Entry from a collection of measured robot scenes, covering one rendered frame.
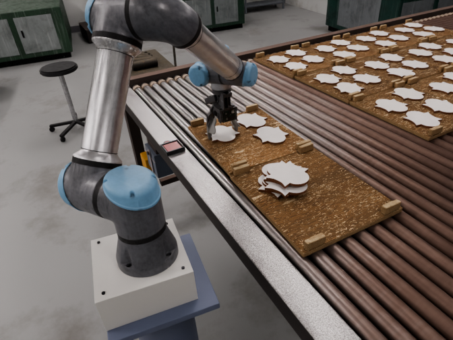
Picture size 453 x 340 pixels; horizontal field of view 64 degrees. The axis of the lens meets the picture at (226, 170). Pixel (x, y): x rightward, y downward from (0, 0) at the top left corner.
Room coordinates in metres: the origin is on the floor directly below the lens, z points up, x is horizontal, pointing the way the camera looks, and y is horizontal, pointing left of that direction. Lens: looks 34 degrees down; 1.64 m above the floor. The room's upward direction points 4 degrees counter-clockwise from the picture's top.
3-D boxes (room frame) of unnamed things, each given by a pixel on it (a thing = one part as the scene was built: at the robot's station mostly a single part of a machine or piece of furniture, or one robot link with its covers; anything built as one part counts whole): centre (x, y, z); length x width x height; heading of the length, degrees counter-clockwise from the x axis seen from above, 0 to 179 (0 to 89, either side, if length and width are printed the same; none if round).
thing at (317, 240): (0.66, -0.21, 0.95); 0.06 x 0.02 x 0.03; 115
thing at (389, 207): (0.77, -0.46, 0.95); 0.06 x 0.02 x 0.03; 115
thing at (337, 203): (0.89, -0.25, 0.93); 0.41 x 0.35 x 0.02; 25
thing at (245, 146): (1.27, -0.09, 0.93); 0.41 x 0.35 x 0.02; 23
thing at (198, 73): (1.18, 0.03, 1.24); 0.11 x 0.11 x 0.08; 59
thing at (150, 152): (1.42, 0.30, 0.77); 0.14 x 0.11 x 0.18; 26
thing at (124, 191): (0.65, 0.22, 1.13); 0.13 x 0.12 x 0.14; 59
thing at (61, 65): (3.39, 1.50, 0.33); 0.55 x 0.52 x 0.65; 111
